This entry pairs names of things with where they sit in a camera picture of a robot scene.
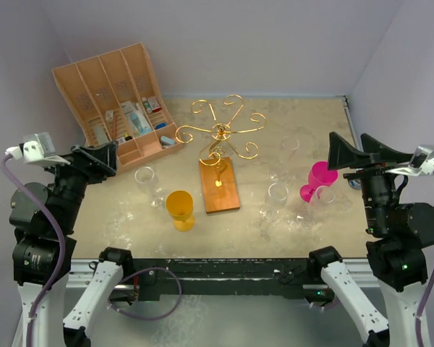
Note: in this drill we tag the clear wine glass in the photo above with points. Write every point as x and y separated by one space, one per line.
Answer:
147 181
321 199
275 199

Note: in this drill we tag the peach plastic desk organizer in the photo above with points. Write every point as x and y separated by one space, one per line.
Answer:
103 90

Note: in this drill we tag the blue eraser case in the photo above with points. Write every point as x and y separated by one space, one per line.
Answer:
167 141

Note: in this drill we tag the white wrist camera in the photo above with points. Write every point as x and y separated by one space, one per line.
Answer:
38 150
421 163

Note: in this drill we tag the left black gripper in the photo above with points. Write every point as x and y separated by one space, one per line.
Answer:
103 156

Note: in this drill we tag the small blue white jar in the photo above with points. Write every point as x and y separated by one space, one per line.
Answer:
355 184

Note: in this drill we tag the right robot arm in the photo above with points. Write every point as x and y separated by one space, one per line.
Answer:
401 230

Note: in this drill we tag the gold wire wine glass rack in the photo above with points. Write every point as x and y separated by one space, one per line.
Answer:
218 180

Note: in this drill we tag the yellow plastic wine glass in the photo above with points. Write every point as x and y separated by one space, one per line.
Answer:
180 206

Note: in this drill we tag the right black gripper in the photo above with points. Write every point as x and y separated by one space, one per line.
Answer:
341 153

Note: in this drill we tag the blue white tube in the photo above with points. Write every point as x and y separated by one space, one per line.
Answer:
140 123

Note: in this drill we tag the pink plastic wine glass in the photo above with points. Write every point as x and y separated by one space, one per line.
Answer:
319 175

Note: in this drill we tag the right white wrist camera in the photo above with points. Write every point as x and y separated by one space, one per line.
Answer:
421 163

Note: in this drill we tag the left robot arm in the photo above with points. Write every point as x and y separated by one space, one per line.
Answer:
45 206

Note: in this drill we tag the clear champagne flute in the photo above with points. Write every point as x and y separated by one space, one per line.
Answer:
282 171

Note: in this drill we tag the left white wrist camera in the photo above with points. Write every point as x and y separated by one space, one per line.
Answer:
38 150

